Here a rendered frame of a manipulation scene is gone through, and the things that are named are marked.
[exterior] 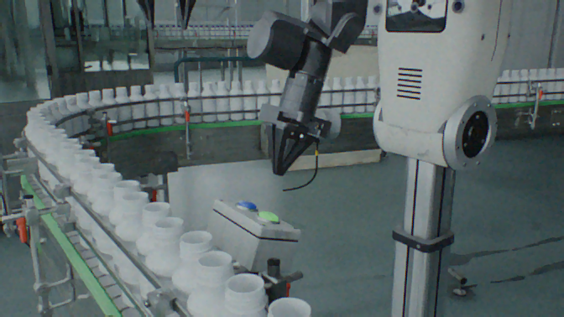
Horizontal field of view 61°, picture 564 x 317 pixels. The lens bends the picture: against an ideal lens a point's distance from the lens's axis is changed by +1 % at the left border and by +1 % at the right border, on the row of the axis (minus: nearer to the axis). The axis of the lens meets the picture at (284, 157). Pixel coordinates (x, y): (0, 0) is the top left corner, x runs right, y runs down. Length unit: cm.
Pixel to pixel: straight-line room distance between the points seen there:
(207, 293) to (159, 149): 151
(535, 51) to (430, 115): 578
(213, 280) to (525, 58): 629
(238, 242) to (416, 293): 56
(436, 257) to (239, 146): 116
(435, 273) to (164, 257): 71
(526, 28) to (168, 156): 530
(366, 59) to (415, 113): 382
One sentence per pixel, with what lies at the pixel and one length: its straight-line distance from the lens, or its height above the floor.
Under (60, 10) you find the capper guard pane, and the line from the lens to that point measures 554.
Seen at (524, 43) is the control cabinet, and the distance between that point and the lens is 660.
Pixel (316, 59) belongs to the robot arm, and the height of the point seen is 135.
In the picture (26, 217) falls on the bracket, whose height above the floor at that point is 108.
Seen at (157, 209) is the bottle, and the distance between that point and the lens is 67.
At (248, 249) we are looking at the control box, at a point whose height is 109.
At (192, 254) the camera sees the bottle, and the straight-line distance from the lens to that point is 54.
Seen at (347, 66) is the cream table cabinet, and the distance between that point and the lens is 471.
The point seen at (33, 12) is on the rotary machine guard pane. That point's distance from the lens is 357.
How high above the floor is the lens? 140
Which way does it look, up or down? 16 degrees down
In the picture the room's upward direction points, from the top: straight up
